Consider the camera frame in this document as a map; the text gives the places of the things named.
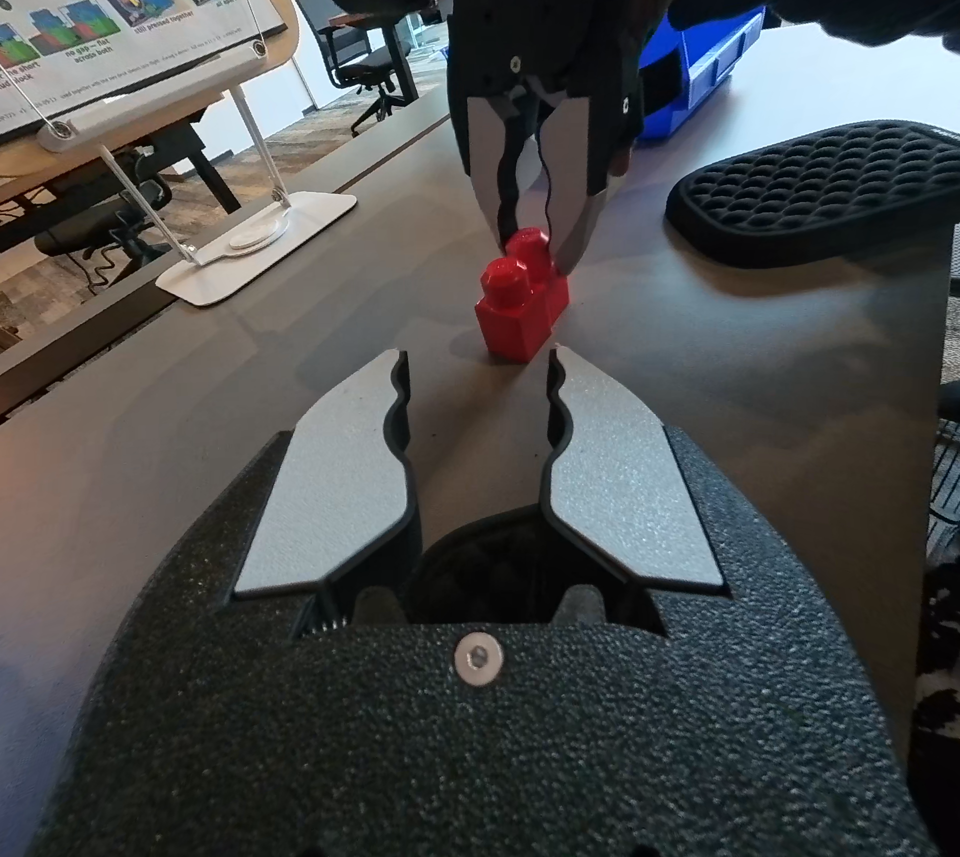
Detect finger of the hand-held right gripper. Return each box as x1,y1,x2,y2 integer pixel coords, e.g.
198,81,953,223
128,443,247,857
455,85,544,251
540,100,619,276

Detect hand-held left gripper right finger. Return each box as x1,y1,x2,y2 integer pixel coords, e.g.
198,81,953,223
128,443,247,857
536,344,729,597

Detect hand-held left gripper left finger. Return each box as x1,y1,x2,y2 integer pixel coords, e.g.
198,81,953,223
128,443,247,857
233,347,424,603

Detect red mega block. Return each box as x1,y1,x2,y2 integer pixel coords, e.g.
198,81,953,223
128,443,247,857
474,227,573,365

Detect blue plastic bin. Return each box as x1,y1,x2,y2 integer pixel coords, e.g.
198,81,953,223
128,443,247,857
633,5,766,146

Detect black office chair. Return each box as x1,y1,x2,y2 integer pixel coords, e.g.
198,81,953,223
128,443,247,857
308,10,421,138
30,145,196,291

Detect black perforated rubber pad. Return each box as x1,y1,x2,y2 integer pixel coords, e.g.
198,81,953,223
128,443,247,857
665,119,960,269

